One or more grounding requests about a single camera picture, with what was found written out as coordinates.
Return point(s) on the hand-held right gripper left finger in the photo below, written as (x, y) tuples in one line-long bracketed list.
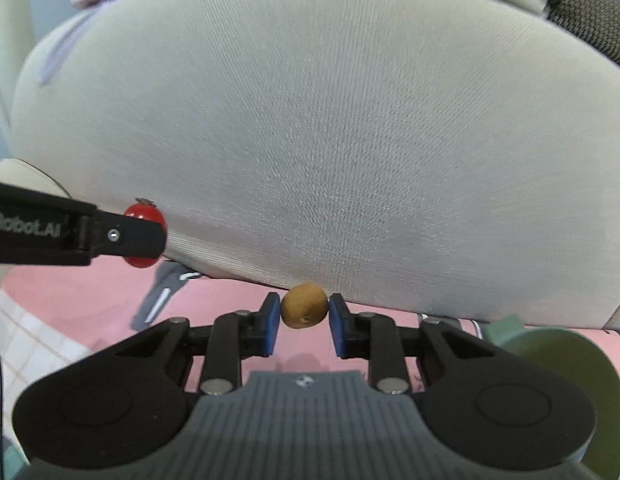
[(272, 325)]

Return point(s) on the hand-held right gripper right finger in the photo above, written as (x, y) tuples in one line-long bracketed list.
[(337, 330)]

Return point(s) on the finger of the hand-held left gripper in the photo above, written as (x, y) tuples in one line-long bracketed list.
[(134, 237)]

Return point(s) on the red cherry tomato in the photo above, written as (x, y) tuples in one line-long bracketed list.
[(144, 212)]

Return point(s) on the brown longan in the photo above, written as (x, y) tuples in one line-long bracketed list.
[(304, 306)]

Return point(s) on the green bowl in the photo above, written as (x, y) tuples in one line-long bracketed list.
[(580, 375)]

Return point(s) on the pink printed blanket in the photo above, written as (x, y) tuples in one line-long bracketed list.
[(89, 305)]

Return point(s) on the grey sofa back cushion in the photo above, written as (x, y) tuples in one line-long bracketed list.
[(315, 135)]

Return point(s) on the dark mesh chair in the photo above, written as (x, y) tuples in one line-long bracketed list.
[(595, 5)]

